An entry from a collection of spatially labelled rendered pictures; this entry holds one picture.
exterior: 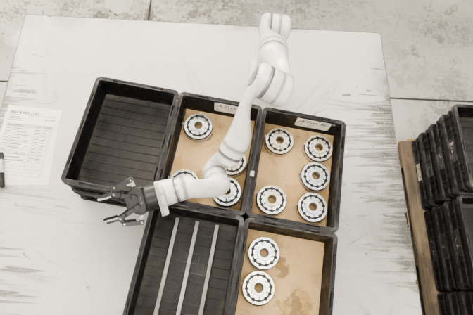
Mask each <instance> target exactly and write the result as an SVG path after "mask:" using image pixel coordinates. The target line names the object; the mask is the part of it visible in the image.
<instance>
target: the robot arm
mask: <svg viewBox="0 0 473 315"><path fill-rule="evenodd" d="M290 31H291V18H290V17H289V16H288V15H282V14H277V13H265V14H263V15H262V17H261V19H260V21H259V27H258V32H259V40H260V41H259V46H258V58H257V63H256V69H255V70H254V72H253V73H252V75H251V78H250V79H249V81H248V84H247V86H246V89H245V91H244V94H243V96H242V98H241V101H240V103H239V106H238V108H237V110H236V113H235V116H234V119H233V121H232V124H231V126H230V128H229V130H228V132H227V134H226V136H225V138H224V140H223V141H222V143H221V145H220V147H219V149H218V151H217V152H216V153H215V154H214V155H213V156H212V157H211V158H210V159H209V161H207V163H206V164H205V166H204V168H203V171H202V178H203V179H195V178H194V177H193V176H192V175H190V174H185V175H182V176H177V177H174V178H172V179H164V180H160V181H155V182H152V183H149V184H144V185H141V186H138V185H135V183H134V181H133V177H128V178H126V179H124V180H122V181H120V182H118V183H116V184H113V187H112V191H111V192H110V193H105V194H103V195H100V196H99V198H98V199H97V200H98V202H100V201H103V200H107V199H111V198H112V197H114V198H123V199H125V202H126V204H127V209H126V210H125V211H124V212H123V213H122V214H120V215H119V216H118V215H115V216H112V217H108V218H105V219H103V222H104V223H107V224H111V223H114V222H117V221H119V222H120V223H121V224H122V226H138V225H143V224H144V214H145V213H146V212H149V211H152V210H157V209H159V208H160V210H161V214H162V216H163V217H164V216H166V215H168V214H169V209H168V206H170V205H173V204H175V203H178V202H181V201H184V200H188V199H191V198H216V197H219V196H221V195H224V194H225V193H226V192H227V191H228V190H229V189H230V186H231V183H230V180H229V177H228V176H227V173H226V171H227V168H228V167H236V166H237V165H238V164H239V162H240V161H241V159H242V157H243V156H244V154H245V152H246V150H247V149H248V147H249V144H250V142H251V106H252V103H253V100H254V98H258V99H260V100H262V101H264V102H266V103H269V104H270V105H273V106H276V107H281V106H283V105H285V104H286V103H287V102H288V101H289V99H290V98H291V95H292V93H293V90H294V77H293V75H292V72H291V68H290V65H289V49H288V45H287V40H288V38H289V35H290ZM125 185H127V186H132V187H131V189H130V190H129V191H128V192H124V191H117V189H118V188H121V187H123V186H125ZM132 213H135V214H139V215H140V216H139V217H137V218H136V219H128V220H125V218H126V217H128V216H130V215H131V214H132Z"/></svg>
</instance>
